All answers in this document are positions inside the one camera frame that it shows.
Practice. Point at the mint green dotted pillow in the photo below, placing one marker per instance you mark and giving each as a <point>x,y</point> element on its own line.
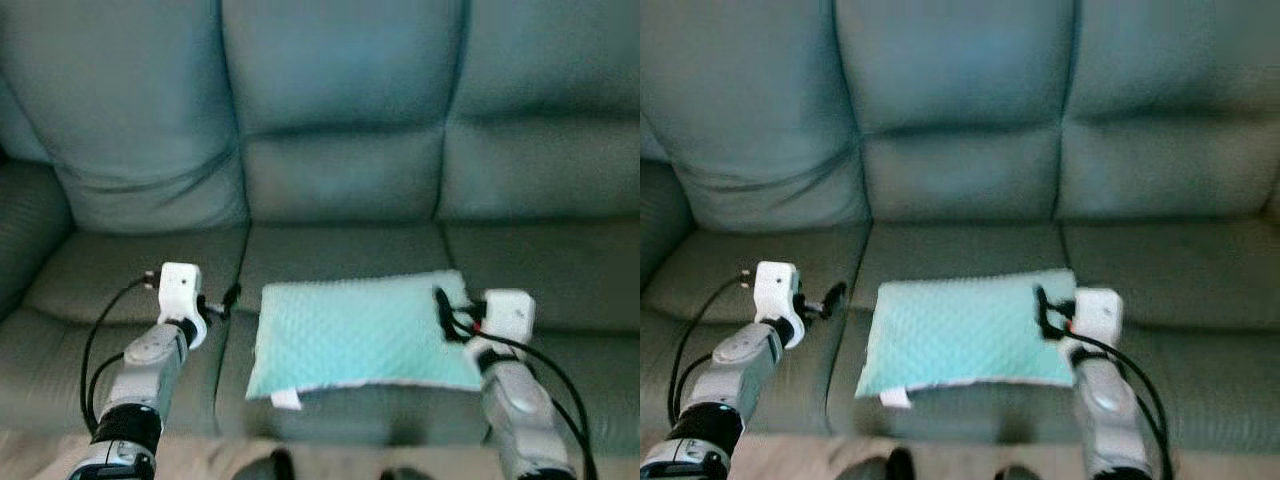
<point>360,335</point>
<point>965,335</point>

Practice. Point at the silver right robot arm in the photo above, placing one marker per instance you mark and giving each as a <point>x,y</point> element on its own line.
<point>1105,410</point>
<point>520,410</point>

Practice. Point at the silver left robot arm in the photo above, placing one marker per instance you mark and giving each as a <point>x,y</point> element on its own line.
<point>145,370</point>
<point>730,370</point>

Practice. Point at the green leather three-seat sofa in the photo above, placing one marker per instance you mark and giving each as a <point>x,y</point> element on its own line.
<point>960,150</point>
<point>340,150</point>

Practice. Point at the black robot right foot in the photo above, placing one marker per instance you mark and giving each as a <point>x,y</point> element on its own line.
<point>1020,473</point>
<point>408,474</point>

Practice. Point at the black robot foot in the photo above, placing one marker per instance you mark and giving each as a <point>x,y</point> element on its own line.
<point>408,474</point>
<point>1020,473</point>
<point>880,466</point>

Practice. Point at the black robot left foot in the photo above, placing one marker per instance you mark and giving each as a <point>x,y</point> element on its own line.
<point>880,466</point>

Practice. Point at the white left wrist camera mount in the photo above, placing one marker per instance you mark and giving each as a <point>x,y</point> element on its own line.
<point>775,295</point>
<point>180,295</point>

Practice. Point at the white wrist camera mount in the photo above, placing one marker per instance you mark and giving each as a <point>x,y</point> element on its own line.
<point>775,295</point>
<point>180,295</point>
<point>510,315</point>
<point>1098,315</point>

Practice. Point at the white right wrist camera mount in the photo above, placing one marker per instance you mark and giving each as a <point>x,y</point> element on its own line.
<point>510,315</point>
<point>1098,315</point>

